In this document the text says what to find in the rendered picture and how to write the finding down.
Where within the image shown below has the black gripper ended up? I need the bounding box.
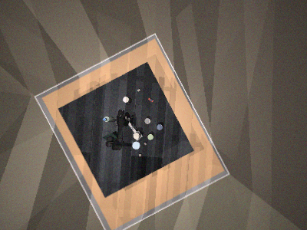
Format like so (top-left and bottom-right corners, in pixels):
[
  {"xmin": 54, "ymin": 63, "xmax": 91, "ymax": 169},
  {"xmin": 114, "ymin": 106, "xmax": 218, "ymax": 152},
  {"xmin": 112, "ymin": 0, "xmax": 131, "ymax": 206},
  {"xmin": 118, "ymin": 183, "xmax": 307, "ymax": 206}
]
[{"xmin": 124, "ymin": 112, "xmax": 130, "ymax": 118}]

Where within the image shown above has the pale green cylinder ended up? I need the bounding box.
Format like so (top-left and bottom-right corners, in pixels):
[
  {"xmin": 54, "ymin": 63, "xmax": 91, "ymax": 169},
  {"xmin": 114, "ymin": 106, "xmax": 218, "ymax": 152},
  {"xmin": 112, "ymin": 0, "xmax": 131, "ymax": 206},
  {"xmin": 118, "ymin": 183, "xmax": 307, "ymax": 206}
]
[{"xmin": 147, "ymin": 133, "xmax": 154, "ymax": 140}]

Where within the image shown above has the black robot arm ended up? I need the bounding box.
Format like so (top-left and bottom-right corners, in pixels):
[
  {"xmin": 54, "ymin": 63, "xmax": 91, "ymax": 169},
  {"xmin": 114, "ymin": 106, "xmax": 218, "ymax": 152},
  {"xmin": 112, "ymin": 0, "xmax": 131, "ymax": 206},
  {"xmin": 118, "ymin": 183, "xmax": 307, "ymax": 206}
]
[{"xmin": 106, "ymin": 110, "xmax": 129, "ymax": 150}]

